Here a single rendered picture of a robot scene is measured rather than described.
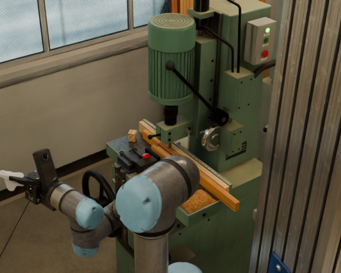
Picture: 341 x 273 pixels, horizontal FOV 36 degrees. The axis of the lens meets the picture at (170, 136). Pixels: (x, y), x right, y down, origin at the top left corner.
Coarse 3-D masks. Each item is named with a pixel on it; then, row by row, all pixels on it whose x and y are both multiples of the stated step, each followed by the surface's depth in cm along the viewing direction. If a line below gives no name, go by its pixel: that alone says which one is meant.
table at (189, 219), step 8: (112, 144) 233; (120, 144) 233; (128, 144) 233; (136, 144) 233; (144, 144) 233; (112, 152) 231; (144, 152) 228; (112, 184) 218; (200, 184) 209; (208, 192) 205; (216, 200) 201; (184, 208) 197; (200, 208) 197; (208, 208) 199; (216, 208) 201; (224, 208) 205; (176, 216) 201; (184, 216) 196; (192, 216) 195; (200, 216) 198; (208, 216) 201; (184, 224) 198; (192, 224) 197
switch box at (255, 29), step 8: (248, 24) 200; (256, 24) 197; (264, 24) 198; (272, 24) 200; (248, 32) 201; (256, 32) 198; (264, 32) 200; (272, 32) 202; (248, 40) 202; (256, 40) 199; (272, 40) 204; (248, 48) 204; (256, 48) 201; (264, 48) 204; (272, 48) 206; (248, 56) 205; (256, 56) 203
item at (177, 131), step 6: (180, 120) 218; (186, 120) 218; (156, 126) 216; (162, 126) 214; (168, 126) 214; (174, 126) 214; (180, 126) 215; (186, 126) 217; (156, 132) 217; (162, 132) 213; (168, 132) 213; (174, 132) 215; (180, 132) 217; (162, 138) 215; (168, 138) 214; (174, 138) 216; (180, 138) 218
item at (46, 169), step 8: (40, 152) 151; (48, 152) 153; (40, 160) 150; (48, 160) 152; (40, 168) 151; (48, 168) 152; (40, 176) 152; (48, 176) 152; (56, 176) 154; (48, 184) 151
